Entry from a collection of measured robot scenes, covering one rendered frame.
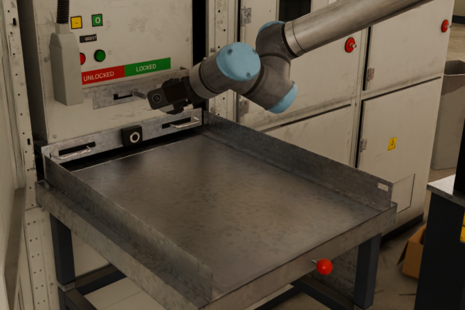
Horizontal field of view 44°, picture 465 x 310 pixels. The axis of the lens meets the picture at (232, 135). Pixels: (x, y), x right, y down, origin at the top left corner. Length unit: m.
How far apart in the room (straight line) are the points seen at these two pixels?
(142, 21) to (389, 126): 1.36
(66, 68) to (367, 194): 0.80
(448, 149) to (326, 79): 1.84
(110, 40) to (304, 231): 0.74
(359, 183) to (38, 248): 0.87
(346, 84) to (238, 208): 1.04
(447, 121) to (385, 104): 1.28
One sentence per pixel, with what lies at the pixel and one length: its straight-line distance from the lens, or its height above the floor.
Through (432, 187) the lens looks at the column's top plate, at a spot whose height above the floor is 0.75.
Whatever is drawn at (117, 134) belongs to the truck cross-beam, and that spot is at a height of 0.91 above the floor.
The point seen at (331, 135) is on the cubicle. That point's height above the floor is 0.69.
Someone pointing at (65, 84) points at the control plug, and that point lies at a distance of 1.45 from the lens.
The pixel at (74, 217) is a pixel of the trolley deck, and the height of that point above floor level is 0.84.
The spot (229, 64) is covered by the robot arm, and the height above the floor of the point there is 1.19.
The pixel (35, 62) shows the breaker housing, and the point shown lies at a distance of 1.56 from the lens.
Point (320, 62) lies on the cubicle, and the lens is 2.14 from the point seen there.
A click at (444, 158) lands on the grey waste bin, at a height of 0.08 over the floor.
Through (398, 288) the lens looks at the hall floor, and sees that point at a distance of 2.67.
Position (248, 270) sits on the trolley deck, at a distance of 1.15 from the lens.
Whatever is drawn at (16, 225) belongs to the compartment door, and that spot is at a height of 0.84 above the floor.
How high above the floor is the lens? 1.49
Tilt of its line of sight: 21 degrees down
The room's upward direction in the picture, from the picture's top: 1 degrees clockwise
